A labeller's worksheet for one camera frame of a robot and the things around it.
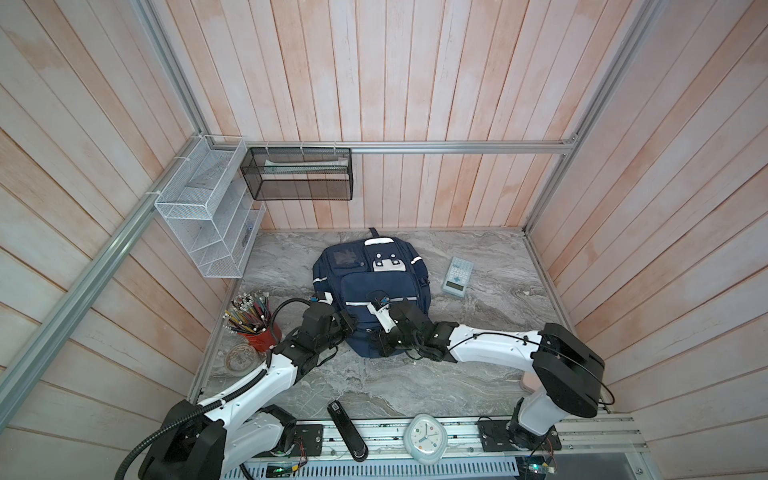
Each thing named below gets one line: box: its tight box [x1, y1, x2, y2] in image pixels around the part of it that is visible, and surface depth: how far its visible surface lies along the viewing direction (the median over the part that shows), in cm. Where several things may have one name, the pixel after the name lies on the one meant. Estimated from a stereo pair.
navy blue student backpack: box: [313, 228, 431, 358], surface depth 98 cm
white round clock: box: [403, 413, 449, 465], surface depth 73 cm
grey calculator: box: [442, 256, 474, 298], surface depth 106 cm
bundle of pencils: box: [222, 292, 272, 333], surface depth 81 cm
